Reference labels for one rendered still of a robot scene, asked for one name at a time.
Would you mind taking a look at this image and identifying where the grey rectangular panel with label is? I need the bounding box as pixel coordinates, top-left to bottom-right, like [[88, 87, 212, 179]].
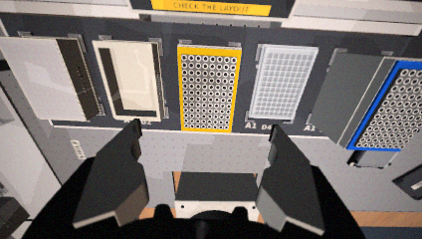
[[354, 150, 398, 167]]

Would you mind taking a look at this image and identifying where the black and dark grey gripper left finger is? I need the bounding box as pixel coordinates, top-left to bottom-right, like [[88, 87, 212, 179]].
[[21, 119, 149, 239]]

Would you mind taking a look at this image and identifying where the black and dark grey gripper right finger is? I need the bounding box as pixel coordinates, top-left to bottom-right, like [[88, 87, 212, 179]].
[[255, 124, 366, 239]]

